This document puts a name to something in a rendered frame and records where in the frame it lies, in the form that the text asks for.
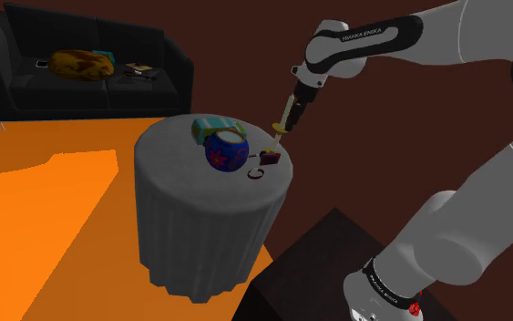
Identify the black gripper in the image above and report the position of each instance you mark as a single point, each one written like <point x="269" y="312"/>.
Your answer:
<point x="302" y="98"/>

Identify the cream stick with yellow guard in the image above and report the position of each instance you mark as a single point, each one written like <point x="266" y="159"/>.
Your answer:
<point x="287" y="113"/>

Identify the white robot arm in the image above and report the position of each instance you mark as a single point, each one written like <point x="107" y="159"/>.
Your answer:
<point x="456" y="231"/>

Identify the small magenta box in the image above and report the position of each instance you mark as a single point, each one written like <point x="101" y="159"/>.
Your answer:
<point x="269" y="157"/>

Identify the blue flowered round vase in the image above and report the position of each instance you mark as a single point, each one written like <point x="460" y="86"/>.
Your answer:
<point x="226" y="150"/>

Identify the teal gift box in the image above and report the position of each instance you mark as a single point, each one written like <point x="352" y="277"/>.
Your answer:
<point x="207" y="127"/>

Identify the round grey draped table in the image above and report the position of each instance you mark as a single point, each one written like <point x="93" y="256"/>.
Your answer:
<point x="202" y="222"/>

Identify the black sofa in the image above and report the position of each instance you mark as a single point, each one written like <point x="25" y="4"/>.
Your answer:
<point x="140" y="93"/>

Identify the dark robot stand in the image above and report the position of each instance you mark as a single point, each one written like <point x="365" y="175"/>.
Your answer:
<point x="309" y="266"/>

